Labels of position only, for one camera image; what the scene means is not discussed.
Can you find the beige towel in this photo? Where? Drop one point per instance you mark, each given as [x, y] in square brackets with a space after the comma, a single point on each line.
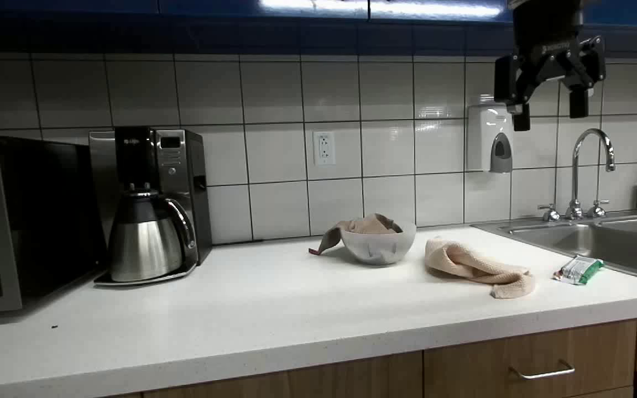
[465, 264]

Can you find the stainless steel double sink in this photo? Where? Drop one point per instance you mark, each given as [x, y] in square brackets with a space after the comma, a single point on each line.
[629, 247]

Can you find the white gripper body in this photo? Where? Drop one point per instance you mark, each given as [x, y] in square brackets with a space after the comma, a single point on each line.
[554, 62]

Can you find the black and silver microwave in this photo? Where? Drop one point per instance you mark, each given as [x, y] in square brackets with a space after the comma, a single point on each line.
[39, 221]

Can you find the white wall outlet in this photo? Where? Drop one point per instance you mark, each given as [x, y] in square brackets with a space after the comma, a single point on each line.
[323, 146]

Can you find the translucent white bowl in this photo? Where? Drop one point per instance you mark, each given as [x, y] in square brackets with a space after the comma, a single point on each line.
[380, 248]

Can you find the brown towel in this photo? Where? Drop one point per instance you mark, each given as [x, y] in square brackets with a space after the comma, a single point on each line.
[366, 223]

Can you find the blue upper cabinet door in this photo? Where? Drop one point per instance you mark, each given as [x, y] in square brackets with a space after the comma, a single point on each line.
[61, 24]
[260, 34]
[629, 13]
[437, 34]

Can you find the wooden drawer front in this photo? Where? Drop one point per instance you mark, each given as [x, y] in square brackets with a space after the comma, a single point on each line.
[481, 365]

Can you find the chrome faucet knob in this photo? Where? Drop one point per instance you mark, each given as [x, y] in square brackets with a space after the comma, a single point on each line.
[551, 216]
[598, 210]

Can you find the white wall soap dispenser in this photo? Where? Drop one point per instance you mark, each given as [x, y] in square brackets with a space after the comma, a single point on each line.
[486, 135]

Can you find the chrome gooseneck faucet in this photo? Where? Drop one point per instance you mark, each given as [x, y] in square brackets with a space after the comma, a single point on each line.
[576, 174]

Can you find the black coffee maker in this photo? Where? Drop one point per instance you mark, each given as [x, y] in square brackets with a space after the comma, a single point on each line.
[175, 163]

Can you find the wooden cabinet panel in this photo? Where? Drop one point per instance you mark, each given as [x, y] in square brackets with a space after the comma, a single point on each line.
[216, 387]
[363, 377]

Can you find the stainless steel carafe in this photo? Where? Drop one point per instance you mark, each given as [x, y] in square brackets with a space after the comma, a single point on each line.
[142, 244]

